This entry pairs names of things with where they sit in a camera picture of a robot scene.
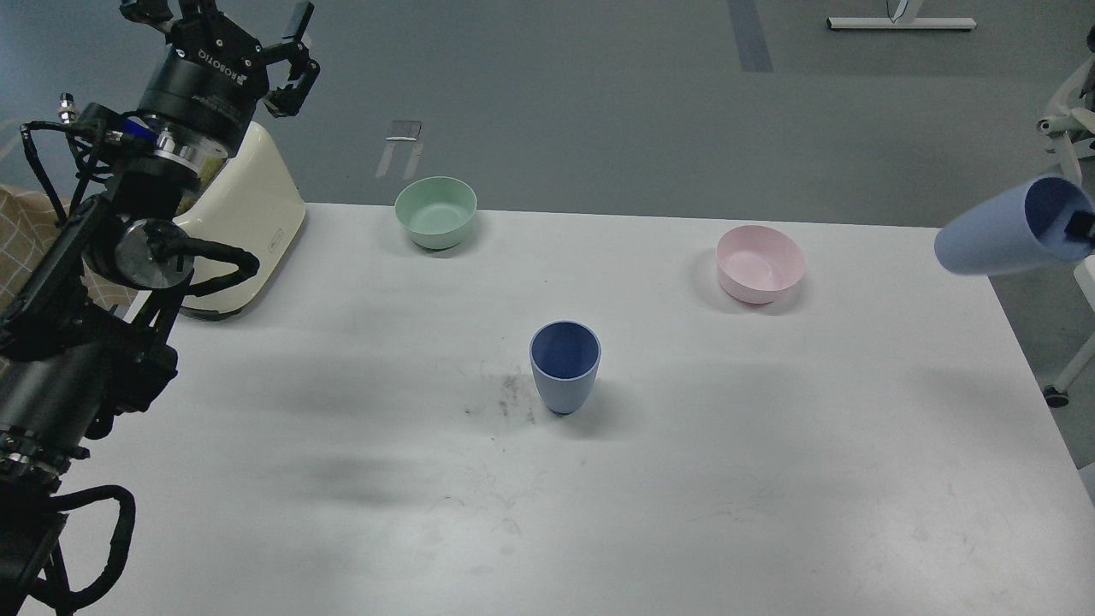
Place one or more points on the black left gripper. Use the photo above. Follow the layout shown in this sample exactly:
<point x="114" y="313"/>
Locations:
<point x="203" y="83"/>

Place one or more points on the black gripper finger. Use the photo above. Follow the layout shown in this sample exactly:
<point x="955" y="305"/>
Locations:
<point x="1080" y="227"/>

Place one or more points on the light blue cup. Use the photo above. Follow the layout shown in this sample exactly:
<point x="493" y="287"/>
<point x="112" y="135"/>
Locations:
<point x="1020" y="229"/>

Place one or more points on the cream toaster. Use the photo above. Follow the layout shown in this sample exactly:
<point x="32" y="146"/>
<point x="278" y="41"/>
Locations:
<point x="248" y="201"/>

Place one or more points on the beige checkered cloth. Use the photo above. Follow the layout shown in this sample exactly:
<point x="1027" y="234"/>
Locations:
<point x="28" y="229"/>

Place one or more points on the green bowl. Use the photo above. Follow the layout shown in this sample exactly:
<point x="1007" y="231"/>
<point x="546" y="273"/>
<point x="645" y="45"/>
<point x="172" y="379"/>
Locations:
<point x="437" y="213"/>

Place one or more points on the white floor base bar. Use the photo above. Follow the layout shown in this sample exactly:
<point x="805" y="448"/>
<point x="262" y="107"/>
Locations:
<point x="904" y="17"/>

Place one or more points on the pink bowl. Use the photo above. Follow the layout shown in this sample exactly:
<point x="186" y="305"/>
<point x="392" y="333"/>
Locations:
<point x="757" y="264"/>

